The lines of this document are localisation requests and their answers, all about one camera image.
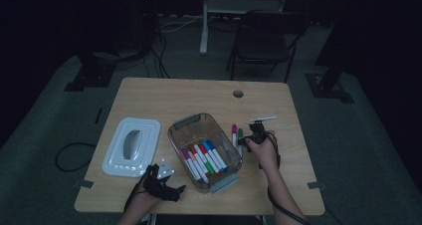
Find left hand-held gripper cable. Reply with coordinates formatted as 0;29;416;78
122;171;148;216

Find white box lid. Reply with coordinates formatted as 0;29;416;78
102;116;162;178

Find black floor cables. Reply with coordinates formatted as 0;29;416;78
142;15;173;80

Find white metal stand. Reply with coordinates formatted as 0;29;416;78
199;0;291;56

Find purple marker pen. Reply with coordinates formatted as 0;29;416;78
182;148;203;183

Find black cable loop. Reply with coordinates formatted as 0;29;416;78
54;142;98;173

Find light green marker pen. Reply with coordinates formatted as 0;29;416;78
194;143;216;175

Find red marker pen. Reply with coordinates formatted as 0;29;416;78
198;143;222;175

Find light blue marker pen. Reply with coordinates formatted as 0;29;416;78
202;141;225;173

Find right hand-held gripper cable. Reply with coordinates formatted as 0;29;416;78
265;131;313;225

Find black stand base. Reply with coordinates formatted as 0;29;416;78
64;50;117;93
305;73;355;104

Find person's left hand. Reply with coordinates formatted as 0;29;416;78
130;183;163;214

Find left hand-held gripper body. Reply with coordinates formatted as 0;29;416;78
142;160;176;203

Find dark equipment with red light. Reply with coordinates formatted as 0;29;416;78
132;0;160;50

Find dark blue marker pen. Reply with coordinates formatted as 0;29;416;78
206;139;229;172

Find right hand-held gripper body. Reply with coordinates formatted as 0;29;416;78
248;115;278;144

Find black folding chair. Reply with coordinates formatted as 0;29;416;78
226;9;312;84

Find transparent grey storage box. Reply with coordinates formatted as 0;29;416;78
167;112;243;194

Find brown marker pen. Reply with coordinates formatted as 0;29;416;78
187;143;209;178

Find white floor cable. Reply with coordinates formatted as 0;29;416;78
158;15;204;33

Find orange marker pen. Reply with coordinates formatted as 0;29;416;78
179;150;197;179

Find hand-held gripper cable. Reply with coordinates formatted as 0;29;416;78
122;171;148;216
265;131;313;225

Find peach marker pen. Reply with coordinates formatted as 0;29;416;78
188;150;209;184

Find dark green marker pen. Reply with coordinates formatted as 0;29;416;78
237;128;244;158

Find person's right hand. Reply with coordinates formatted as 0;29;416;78
245;130;282;173

